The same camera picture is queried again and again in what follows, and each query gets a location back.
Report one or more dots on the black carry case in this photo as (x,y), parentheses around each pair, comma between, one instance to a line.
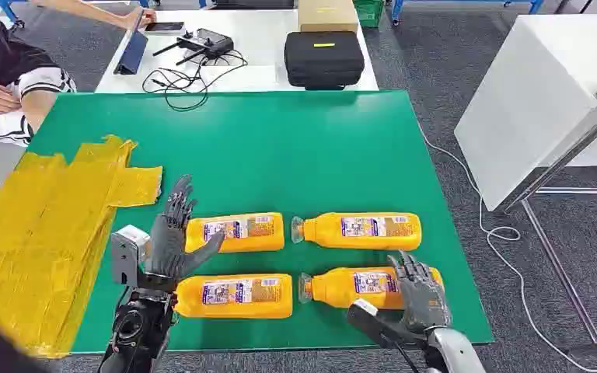
(324,64)

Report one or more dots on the green crate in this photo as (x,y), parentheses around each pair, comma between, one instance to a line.
(368,11)

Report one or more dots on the green table mat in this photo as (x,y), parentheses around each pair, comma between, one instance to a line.
(288,154)

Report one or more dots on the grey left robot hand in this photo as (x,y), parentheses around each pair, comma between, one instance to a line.
(167,242)

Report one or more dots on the black smartphone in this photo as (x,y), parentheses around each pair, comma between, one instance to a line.
(164,27)

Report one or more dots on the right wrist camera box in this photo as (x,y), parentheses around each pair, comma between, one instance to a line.
(368,319)

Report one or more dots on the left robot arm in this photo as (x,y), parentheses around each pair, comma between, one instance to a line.
(133,329)

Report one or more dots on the cardboard box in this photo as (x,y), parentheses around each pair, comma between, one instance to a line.
(328,15)

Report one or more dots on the steel table frame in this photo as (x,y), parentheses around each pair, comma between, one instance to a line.
(561,267)

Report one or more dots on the orange drink bottle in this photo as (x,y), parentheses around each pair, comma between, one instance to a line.
(236,296)
(365,231)
(247,234)
(350,288)

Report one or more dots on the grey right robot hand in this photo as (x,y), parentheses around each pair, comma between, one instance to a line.
(424,301)

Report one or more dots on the white side table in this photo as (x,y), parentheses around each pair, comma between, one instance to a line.
(530,103)

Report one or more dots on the blue table leg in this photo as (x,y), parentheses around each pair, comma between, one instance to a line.
(9,10)

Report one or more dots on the yellow plastic sheet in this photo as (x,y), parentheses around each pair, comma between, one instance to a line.
(30,231)

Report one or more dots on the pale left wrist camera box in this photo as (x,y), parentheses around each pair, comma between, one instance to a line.
(127,252)

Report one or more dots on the white desk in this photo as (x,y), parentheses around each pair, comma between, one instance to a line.
(262,46)

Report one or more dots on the black remote controller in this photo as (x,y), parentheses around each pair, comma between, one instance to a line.
(208,41)

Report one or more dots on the blue table frame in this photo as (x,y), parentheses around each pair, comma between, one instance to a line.
(395,13)

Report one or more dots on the person's left hand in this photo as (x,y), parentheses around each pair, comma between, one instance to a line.
(141,18)

